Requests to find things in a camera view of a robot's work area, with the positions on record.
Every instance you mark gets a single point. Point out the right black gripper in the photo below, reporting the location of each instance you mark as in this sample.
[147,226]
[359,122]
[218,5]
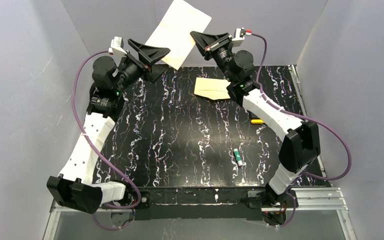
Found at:
[217,44]

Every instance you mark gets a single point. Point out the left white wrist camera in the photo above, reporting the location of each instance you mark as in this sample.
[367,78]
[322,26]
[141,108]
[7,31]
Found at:
[116,47]

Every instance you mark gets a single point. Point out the cream envelope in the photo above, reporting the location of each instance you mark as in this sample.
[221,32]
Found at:
[213,89]

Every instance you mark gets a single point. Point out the green white glue stick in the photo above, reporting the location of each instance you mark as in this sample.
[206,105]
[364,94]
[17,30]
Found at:
[238,158]

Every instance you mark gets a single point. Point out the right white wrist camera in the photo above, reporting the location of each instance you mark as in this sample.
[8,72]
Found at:
[239,35]

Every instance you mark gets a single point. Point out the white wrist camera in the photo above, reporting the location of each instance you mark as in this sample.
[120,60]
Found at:
[116,47]
[239,35]

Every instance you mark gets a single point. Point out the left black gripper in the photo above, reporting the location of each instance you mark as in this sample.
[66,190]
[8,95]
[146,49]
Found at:
[144,62]

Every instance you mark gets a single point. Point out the yellow handled screwdriver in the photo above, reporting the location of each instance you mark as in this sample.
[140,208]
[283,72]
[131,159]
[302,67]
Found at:
[257,121]

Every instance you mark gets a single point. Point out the aluminium table frame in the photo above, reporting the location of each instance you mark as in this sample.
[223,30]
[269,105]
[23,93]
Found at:
[178,151]

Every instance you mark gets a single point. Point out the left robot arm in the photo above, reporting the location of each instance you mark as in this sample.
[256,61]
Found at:
[113,71]

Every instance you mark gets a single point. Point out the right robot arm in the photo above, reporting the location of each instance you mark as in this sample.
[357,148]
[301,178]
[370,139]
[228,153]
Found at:
[300,140]

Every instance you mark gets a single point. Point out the cream paper letter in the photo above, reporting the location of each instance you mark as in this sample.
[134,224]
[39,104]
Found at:
[173,31]

